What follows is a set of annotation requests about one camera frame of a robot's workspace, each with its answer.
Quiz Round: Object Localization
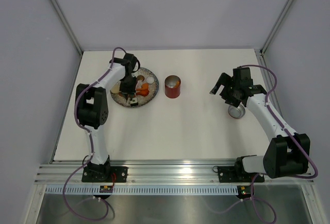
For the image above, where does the silver tin lid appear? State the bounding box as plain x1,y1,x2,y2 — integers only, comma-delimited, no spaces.
228,106,245,119

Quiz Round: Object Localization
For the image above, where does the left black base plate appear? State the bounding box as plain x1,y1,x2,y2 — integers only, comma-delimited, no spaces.
81,166,128,183

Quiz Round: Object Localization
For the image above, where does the white slotted cable duct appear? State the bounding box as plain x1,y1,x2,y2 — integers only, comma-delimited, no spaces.
45,185,238,196

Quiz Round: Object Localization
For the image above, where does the left aluminium frame post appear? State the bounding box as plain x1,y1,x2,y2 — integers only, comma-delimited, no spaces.
49,0,84,57

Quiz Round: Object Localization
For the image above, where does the right aluminium frame post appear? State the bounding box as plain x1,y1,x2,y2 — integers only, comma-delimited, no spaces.
259,0,295,56

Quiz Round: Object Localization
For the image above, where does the beige dumpling toy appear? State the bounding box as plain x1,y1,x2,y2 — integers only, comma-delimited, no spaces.
110,85,120,94

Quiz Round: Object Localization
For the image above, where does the red cylindrical tin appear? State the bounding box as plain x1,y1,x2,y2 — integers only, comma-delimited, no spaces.
164,75,181,99

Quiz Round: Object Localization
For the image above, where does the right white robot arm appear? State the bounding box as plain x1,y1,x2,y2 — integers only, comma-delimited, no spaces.
210,65,310,181

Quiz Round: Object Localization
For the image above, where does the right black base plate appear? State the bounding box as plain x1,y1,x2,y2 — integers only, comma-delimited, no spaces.
216,166,256,183

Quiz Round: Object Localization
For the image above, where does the speckled round plate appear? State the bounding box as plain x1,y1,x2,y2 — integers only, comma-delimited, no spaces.
110,67,159,108

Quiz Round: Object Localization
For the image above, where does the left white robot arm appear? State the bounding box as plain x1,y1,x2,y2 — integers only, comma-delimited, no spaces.
74,53,140,182

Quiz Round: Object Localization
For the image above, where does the aluminium mounting rail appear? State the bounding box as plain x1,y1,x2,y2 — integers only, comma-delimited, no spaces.
33,159,314,185

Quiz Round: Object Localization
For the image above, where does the sushi roll piece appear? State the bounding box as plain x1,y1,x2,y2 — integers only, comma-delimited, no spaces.
129,97,138,106

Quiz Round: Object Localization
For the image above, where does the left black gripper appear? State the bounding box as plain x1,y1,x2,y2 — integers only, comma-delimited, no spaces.
119,75,137,99

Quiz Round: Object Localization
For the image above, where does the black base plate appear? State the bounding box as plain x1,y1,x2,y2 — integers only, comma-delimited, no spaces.
216,166,256,183
81,166,128,183

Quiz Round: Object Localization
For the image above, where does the aluminium frame post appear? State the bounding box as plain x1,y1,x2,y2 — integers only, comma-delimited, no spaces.
259,0,295,56
49,0,84,57

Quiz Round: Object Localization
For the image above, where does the brown shrimp toy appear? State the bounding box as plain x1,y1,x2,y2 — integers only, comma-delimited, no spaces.
137,75,144,82

